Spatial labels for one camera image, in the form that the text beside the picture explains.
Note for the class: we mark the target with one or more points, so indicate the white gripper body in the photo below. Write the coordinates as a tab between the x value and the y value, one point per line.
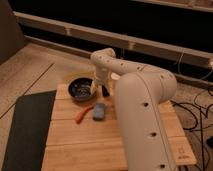
99	80

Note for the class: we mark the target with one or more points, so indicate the black standing object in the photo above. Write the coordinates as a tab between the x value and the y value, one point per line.
105	92

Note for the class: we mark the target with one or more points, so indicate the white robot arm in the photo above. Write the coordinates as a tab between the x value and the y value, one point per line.
138	92

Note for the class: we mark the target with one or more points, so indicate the wooden shelf rail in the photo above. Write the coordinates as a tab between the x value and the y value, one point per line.
153	48

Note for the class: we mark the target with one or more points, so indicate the dark floor mat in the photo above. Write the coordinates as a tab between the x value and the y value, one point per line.
28	133

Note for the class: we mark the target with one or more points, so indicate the dark blue bowl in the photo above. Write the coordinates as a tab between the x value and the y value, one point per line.
79	89

